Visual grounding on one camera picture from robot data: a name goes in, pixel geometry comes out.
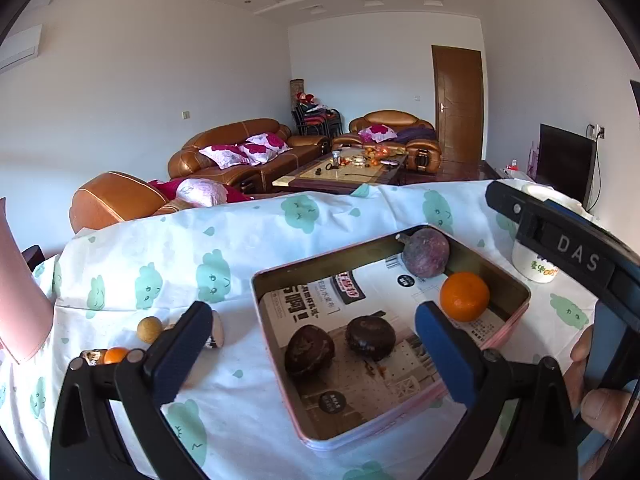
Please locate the black television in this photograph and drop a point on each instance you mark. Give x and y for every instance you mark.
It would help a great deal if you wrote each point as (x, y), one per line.
(562, 165)

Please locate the white magenta floral pillow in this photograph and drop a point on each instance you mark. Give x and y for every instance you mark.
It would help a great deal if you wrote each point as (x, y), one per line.
(377, 133)
(257, 152)
(272, 141)
(225, 156)

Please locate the purple blanket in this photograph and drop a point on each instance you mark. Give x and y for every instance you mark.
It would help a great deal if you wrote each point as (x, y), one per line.
(415, 135)

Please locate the wooden coffee table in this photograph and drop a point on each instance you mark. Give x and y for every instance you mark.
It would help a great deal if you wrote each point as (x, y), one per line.
(320, 175)

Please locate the white air conditioner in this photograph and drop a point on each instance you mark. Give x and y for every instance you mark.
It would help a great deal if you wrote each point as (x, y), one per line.
(17, 50)

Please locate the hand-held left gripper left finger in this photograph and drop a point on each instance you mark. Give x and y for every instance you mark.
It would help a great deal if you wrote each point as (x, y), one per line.
(192, 330)

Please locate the small orange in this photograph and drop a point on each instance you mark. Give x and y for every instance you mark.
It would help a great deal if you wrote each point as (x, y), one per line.
(116, 356)

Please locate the tan round fruit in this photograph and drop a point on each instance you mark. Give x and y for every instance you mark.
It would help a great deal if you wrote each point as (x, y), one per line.
(150, 330)

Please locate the purple passion fruit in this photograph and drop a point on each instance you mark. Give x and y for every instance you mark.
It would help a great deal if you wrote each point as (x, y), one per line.
(427, 255)

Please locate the long brown leather sofa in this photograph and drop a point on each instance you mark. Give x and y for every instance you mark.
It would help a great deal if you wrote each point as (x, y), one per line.
(200, 160)

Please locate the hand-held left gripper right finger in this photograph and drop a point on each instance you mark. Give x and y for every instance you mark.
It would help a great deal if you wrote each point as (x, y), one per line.
(440, 342)

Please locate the pink cloth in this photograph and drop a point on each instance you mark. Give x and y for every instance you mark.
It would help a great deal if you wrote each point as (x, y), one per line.
(20, 300)

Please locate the pale pink pillow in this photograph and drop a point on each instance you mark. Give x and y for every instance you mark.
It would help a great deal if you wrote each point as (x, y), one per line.
(200, 192)

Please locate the printed paper liner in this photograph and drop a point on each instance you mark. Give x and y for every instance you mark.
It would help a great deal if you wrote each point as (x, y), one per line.
(400, 400)

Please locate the pile of oranges and bananas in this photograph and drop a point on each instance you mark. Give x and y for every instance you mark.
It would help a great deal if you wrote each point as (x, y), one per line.
(382, 151)

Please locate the white cartoon print cup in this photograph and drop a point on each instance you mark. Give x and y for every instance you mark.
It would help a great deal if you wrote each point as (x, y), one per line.
(530, 265)

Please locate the dark television cabinet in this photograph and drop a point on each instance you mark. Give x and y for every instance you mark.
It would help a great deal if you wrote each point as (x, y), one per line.
(495, 170)

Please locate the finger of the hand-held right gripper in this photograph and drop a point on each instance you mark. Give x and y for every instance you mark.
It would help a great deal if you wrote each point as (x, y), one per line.
(502, 202)

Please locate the brown leather sofa with piping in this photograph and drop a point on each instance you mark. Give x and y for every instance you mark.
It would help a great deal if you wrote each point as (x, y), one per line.
(110, 200)

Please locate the dark brown chair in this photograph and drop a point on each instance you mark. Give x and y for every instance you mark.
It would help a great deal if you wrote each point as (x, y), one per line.
(34, 257)

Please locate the person's right hand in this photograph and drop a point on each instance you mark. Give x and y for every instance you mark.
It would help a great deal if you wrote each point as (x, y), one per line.
(605, 407)

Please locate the tall patterned vase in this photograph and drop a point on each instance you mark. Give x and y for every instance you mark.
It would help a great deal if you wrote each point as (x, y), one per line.
(296, 92)

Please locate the brown wooden door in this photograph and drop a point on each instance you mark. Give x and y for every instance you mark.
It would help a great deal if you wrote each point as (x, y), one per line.
(457, 105)

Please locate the pink tin box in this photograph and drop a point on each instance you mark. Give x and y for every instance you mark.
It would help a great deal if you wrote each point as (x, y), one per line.
(380, 252)

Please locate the white cloth with green clouds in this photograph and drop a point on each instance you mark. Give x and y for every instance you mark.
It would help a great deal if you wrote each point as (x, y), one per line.
(150, 240)

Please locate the stacked black chairs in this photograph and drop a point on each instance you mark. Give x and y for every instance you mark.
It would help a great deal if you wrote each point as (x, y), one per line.
(320, 119)

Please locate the large orange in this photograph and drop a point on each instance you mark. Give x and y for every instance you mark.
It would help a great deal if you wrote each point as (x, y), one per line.
(465, 297)

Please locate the wall socket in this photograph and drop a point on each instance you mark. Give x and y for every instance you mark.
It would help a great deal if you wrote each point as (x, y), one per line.
(598, 132)

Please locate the red plush toys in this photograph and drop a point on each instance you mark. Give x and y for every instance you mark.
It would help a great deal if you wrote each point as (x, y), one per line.
(305, 98)

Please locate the brown leather armchair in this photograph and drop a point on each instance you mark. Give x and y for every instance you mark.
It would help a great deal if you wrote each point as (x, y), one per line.
(385, 119)

